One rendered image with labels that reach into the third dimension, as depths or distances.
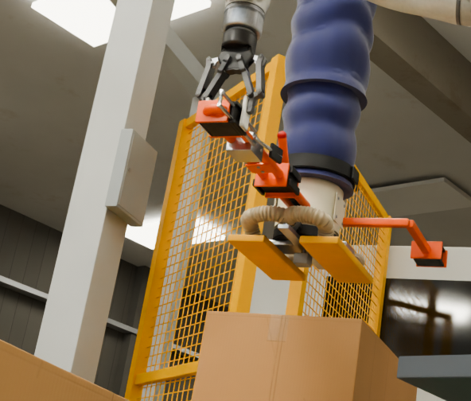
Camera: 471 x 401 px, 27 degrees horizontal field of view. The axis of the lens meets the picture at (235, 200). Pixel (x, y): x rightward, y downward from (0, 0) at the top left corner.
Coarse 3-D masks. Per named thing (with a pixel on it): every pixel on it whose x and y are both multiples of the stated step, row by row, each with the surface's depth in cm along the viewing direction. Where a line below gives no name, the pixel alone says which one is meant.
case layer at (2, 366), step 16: (0, 352) 110; (16, 352) 113; (0, 368) 110; (16, 368) 113; (32, 368) 116; (48, 368) 119; (0, 384) 110; (16, 384) 113; (32, 384) 116; (48, 384) 119; (64, 384) 122; (80, 384) 125; (0, 400) 110; (16, 400) 113; (32, 400) 116; (48, 400) 119; (64, 400) 122; (80, 400) 125; (96, 400) 129; (112, 400) 132; (128, 400) 136
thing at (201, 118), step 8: (200, 104) 209; (224, 104) 207; (200, 112) 209; (200, 120) 208; (208, 120) 207; (216, 120) 207; (224, 120) 206; (208, 128) 211; (216, 128) 210; (224, 128) 209; (232, 128) 209; (216, 136) 214; (224, 136) 214; (232, 136) 213; (240, 136) 212
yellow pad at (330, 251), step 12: (300, 240) 242; (312, 240) 241; (324, 240) 240; (336, 240) 239; (312, 252) 248; (324, 252) 247; (336, 252) 245; (348, 252) 247; (324, 264) 257; (336, 264) 255; (348, 264) 253; (360, 264) 257; (336, 276) 266; (348, 276) 264; (360, 276) 262
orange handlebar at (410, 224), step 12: (204, 108) 207; (216, 108) 206; (264, 156) 226; (252, 168) 232; (264, 168) 230; (276, 168) 232; (300, 192) 248; (288, 204) 253; (300, 204) 252; (408, 228) 257; (420, 240) 265
